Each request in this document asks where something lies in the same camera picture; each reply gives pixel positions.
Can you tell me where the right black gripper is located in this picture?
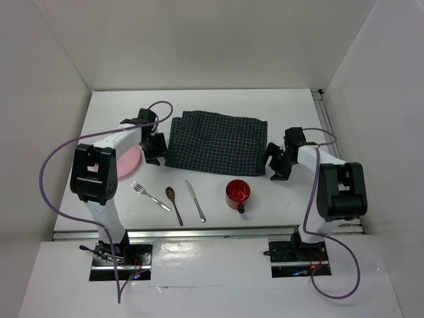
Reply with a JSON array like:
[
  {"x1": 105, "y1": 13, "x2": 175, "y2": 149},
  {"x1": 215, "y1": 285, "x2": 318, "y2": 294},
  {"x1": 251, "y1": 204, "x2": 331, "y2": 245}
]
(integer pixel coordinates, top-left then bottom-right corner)
[{"x1": 256, "y1": 142, "x2": 296, "y2": 182}]

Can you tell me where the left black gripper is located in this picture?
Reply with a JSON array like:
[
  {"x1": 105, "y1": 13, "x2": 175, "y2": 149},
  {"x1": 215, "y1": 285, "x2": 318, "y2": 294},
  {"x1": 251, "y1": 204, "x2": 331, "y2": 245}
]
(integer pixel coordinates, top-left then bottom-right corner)
[{"x1": 139, "y1": 132, "x2": 169, "y2": 166}]

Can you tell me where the pink plastic plate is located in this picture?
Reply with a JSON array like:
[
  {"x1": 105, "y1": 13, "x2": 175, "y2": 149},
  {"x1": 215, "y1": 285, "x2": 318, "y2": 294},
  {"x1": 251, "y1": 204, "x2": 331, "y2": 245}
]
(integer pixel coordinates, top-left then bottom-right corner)
[{"x1": 117, "y1": 145, "x2": 141, "y2": 179}]

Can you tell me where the silver metal fork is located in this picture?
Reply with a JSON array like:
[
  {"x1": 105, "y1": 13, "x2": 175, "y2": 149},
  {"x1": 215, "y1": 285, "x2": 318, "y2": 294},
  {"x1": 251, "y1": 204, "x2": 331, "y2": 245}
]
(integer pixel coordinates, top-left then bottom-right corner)
[{"x1": 131, "y1": 181, "x2": 172, "y2": 212}]

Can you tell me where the brown wooden spoon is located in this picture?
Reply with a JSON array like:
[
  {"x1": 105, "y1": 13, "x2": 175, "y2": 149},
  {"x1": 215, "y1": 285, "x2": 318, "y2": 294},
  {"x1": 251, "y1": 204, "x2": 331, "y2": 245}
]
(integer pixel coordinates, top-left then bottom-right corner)
[{"x1": 166, "y1": 187, "x2": 184, "y2": 227}]

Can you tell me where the red ceramic mug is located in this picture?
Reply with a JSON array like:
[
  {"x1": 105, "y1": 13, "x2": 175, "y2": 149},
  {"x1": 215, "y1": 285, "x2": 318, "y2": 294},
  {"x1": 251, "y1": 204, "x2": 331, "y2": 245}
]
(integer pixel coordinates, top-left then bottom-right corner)
[{"x1": 225, "y1": 180, "x2": 251, "y2": 214}]

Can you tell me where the dark checkered cloth placemat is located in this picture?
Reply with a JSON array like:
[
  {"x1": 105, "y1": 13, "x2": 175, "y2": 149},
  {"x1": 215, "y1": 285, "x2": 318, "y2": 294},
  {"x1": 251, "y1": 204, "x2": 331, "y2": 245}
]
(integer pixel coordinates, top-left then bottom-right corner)
[{"x1": 165, "y1": 111, "x2": 268, "y2": 177}]

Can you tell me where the silver metal knife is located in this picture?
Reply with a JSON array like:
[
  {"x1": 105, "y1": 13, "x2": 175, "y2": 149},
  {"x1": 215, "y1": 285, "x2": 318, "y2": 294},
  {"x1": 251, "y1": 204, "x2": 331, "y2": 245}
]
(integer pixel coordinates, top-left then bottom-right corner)
[{"x1": 185, "y1": 180, "x2": 206, "y2": 223}]

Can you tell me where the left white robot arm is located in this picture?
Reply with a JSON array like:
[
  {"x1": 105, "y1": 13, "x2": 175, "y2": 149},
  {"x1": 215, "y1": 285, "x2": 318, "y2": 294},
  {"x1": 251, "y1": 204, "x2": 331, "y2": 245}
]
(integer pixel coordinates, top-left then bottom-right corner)
[{"x1": 70, "y1": 107, "x2": 167, "y2": 264}]

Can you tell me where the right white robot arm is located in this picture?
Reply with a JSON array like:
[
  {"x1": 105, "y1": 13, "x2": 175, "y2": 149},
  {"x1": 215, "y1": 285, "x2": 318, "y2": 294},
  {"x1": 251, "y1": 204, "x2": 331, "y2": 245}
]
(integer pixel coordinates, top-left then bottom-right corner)
[{"x1": 262, "y1": 127, "x2": 368, "y2": 261}]

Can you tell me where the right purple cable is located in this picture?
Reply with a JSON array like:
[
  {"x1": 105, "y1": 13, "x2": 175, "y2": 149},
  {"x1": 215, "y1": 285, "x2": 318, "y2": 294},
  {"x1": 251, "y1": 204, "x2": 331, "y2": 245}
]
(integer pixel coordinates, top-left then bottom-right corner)
[{"x1": 303, "y1": 127, "x2": 361, "y2": 299}]

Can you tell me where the front aluminium rail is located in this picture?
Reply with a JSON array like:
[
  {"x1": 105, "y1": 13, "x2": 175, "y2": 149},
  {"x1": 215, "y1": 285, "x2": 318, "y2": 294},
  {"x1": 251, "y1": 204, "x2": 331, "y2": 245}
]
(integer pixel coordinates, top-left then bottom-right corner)
[{"x1": 52, "y1": 226, "x2": 365, "y2": 242}]

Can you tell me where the aluminium rail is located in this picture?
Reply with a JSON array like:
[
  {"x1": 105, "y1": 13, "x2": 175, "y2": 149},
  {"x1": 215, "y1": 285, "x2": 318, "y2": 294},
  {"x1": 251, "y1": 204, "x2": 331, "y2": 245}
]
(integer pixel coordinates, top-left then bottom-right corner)
[
  {"x1": 52, "y1": 226, "x2": 365, "y2": 242},
  {"x1": 311, "y1": 87, "x2": 365, "y2": 233}
]

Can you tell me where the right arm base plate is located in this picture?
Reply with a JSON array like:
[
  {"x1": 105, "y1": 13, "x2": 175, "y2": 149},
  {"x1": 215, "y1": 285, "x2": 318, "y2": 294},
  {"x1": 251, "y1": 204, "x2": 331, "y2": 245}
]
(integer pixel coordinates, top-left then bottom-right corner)
[{"x1": 263, "y1": 241, "x2": 332, "y2": 278}]

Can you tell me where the right side aluminium rail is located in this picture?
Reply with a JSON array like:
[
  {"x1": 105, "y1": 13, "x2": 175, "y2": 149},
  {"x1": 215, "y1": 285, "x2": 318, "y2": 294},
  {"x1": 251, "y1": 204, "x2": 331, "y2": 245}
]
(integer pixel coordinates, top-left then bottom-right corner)
[{"x1": 311, "y1": 87, "x2": 365, "y2": 233}]

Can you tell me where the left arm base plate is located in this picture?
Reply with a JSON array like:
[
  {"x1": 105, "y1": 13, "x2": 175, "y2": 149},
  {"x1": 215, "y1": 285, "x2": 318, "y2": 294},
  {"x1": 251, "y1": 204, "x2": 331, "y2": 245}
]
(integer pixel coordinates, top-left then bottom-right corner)
[{"x1": 79, "y1": 244, "x2": 152, "y2": 282}]

